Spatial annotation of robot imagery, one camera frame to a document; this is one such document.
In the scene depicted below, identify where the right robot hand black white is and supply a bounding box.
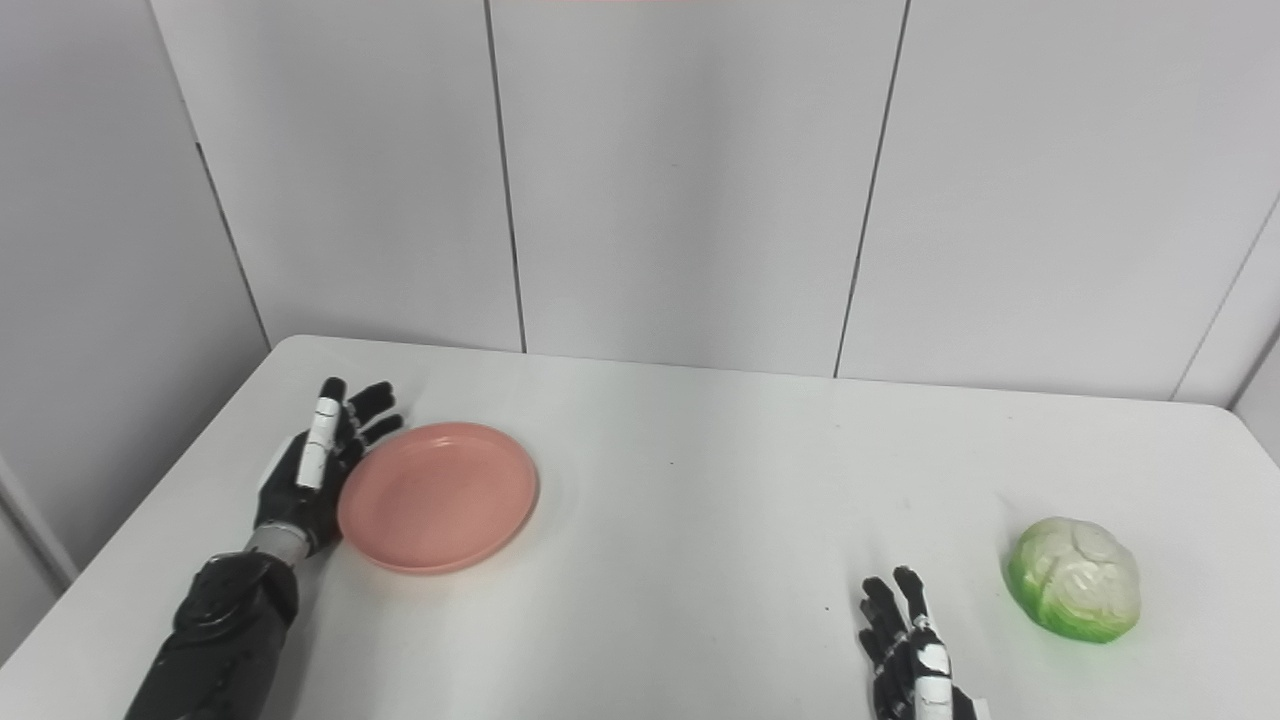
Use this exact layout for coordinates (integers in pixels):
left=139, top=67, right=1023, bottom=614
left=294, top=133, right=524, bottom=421
left=857, top=566, right=981, bottom=720

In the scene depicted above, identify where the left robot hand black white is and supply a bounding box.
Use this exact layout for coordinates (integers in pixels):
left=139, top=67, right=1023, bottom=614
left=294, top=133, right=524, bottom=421
left=253, top=377, right=405, bottom=557

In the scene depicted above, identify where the pink round plate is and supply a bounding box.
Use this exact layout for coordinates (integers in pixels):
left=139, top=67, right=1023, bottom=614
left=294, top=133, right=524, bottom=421
left=336, top=421, right=541, bottom=576

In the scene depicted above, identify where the green white cabbage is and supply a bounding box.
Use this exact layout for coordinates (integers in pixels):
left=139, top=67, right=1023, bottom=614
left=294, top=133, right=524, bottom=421
left=1006, top=516, right=1142, bottom=644

